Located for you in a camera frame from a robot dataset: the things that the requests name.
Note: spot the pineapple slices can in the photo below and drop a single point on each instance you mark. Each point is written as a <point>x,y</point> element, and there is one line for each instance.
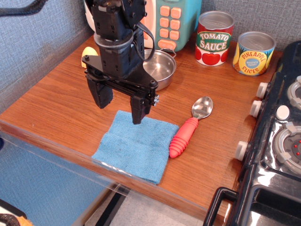
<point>253,53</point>

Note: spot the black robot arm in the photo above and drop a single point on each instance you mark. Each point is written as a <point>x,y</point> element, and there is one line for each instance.
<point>119,36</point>

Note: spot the clear acrylic barrier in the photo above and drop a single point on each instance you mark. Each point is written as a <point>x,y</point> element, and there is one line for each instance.
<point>145,190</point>

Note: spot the black toy stove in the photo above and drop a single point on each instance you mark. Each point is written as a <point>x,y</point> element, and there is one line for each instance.
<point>269,192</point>

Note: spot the toy microwave oven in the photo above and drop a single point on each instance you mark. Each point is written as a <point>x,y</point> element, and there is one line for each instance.
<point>165,23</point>

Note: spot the yellow toy corn piece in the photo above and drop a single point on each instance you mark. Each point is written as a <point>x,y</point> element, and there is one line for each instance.
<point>88,53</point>

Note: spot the orange black object at corner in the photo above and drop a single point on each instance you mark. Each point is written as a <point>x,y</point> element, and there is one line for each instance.
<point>12,216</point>

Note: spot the red handled metal spoon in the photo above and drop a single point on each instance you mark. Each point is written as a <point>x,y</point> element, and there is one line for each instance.
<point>202,108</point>

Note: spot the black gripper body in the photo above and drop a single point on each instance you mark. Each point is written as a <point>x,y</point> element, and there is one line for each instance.
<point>121,68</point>

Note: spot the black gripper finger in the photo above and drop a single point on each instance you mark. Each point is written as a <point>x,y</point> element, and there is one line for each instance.
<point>102,94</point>
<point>140,107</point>

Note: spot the small steel pot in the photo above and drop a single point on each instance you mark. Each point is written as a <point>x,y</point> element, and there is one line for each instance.
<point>161,67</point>

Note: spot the blue folded cloth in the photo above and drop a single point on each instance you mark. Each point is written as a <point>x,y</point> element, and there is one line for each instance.
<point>141,150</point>

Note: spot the tomato sauce can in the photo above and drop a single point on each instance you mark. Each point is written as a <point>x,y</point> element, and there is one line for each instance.
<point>213,38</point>

